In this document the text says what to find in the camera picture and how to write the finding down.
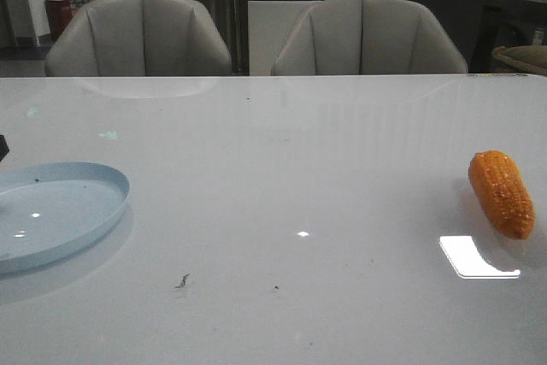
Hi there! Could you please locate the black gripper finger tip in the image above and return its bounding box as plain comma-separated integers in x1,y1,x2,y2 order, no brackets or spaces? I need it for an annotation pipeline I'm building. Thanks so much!
0,135,9,162

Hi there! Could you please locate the light blue round plate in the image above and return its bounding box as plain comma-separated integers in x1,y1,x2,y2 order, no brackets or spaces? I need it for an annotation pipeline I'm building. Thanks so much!
1,162,130,274

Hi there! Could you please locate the orange toy corn cob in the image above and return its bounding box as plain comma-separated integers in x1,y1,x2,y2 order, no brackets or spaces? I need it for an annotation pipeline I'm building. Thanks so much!
468,150,535,240

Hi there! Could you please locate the red bin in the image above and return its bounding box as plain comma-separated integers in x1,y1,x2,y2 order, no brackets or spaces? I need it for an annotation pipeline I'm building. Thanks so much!
44,0,73,40

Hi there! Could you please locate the beige chair on left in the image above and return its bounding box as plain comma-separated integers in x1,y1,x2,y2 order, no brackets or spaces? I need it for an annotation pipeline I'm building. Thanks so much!
44,0,232,77

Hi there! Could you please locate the beige chair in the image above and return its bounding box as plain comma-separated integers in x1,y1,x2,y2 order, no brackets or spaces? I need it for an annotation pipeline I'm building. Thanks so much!
271,0,468,76
44,0,232,77

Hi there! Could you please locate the beige chair on right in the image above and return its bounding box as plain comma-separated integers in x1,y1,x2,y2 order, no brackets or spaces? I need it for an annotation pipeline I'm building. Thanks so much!
271,0,468,76

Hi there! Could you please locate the tan cushion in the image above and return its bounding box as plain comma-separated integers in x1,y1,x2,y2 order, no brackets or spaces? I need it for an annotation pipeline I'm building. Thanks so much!
491,45,546,76

